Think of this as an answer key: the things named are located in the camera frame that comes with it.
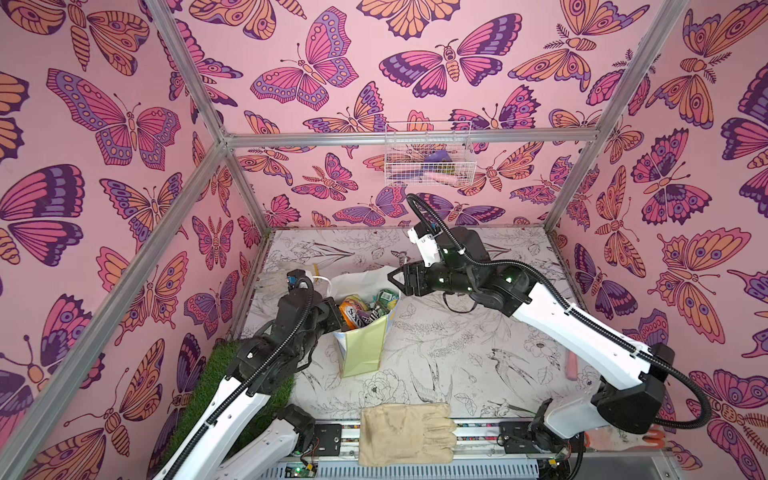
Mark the white paper bag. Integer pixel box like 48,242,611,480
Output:
327,266,401,378

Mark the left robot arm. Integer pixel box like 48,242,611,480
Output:
155,269,343,479

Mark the orange white garden glove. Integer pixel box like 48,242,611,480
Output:
585,426,666,452

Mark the white wire basket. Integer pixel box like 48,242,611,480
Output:
382,120,477,188

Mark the orange Fox's candy bag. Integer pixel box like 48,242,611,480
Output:
339,295,371,330

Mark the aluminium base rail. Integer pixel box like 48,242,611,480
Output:
257,419,589,480

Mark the green artificial grass mat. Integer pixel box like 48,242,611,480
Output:
160,340,296,466

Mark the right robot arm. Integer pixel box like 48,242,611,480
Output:
397,194,712,452

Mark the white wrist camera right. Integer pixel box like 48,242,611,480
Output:
407,223,442,267

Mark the beige work glove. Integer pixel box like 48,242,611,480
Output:
358,403,457,467

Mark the green spring tea bag back-side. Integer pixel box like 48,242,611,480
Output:
375,289,399,312

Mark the purple pink garden trowel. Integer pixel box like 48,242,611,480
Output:
565,351,579,381

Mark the small brown snack pack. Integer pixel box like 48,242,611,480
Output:
359,305,389,326

